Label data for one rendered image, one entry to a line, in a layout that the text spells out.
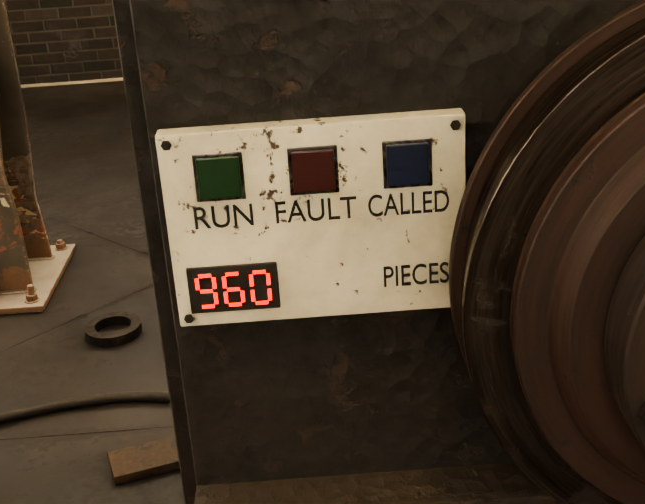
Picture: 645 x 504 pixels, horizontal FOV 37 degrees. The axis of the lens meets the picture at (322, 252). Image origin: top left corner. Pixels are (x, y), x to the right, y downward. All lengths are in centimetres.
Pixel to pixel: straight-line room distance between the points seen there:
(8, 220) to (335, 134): 279
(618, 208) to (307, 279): 30
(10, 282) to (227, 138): 286
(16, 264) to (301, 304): 279
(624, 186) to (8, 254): 306
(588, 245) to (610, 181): 5
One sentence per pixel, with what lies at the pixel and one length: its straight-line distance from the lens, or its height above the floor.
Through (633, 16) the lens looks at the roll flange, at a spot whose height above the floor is 132.
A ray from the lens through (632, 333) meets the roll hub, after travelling 68.
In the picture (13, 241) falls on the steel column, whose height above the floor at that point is 23.
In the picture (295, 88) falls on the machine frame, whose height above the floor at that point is 127.
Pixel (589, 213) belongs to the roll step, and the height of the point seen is 120.
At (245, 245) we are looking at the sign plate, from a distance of 85.
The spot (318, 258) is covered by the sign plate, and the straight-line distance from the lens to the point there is 85.
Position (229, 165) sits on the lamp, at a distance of 82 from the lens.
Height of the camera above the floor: 146
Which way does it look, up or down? 23 degrees down
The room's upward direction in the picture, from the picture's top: 4 degrees counter-clockwise
